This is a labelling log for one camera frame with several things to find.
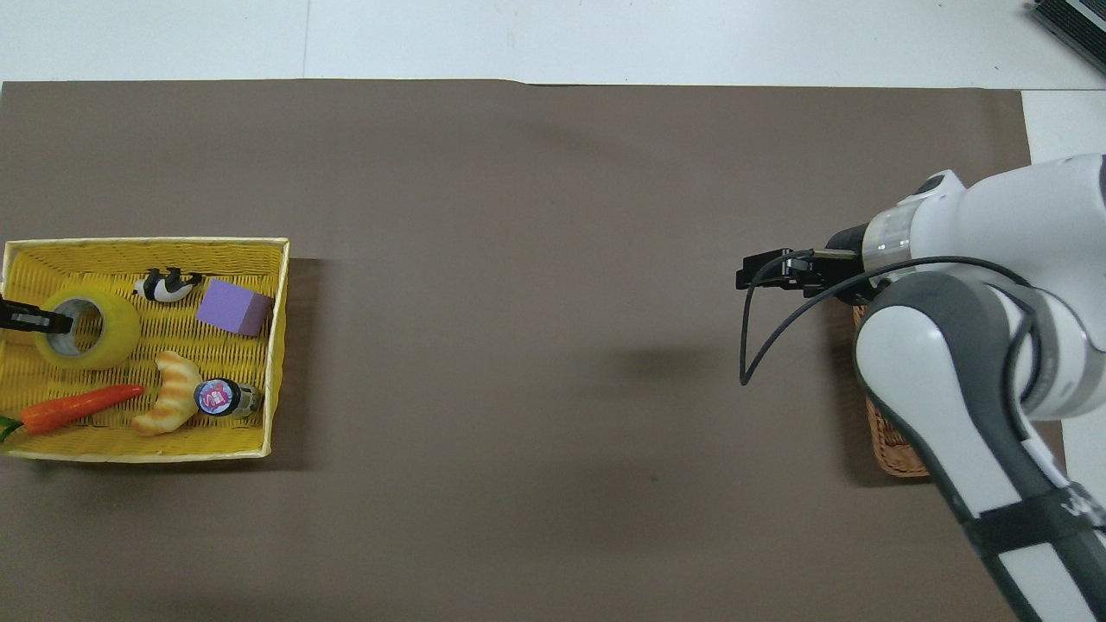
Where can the black and white panda toy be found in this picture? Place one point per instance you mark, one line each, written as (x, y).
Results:
(164, 291)

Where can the yellow tape roll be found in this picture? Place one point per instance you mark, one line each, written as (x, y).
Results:
(121, 333)

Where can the black stand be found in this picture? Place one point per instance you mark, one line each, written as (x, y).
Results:
(1076, 26)

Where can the orange toy carrot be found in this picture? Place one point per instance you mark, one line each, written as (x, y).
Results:
(73, 409)

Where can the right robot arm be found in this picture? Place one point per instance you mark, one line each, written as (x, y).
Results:
(916, 363)

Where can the yellow woven basket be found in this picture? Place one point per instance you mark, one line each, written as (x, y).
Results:
(233, 432)

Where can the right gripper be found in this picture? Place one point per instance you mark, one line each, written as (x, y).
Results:
(842, 246)

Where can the toy croissant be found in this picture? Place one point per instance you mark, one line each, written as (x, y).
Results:
(177, 389)

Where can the small bottle with pink label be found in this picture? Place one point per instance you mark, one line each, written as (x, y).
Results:
(218, 397)

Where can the purple block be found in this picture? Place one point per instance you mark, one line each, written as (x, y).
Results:
(233, 309)

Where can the brown wicker basket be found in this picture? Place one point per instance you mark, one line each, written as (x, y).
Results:
(892, 449)

